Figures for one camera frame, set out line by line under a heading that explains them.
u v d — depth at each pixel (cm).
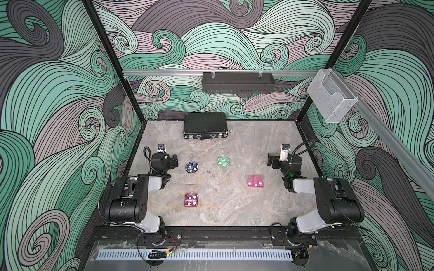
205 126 111
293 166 70
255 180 91
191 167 95
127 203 45
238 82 95
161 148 81
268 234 75
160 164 72
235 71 94
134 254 70
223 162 98
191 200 83
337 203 45
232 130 115
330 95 79
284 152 82
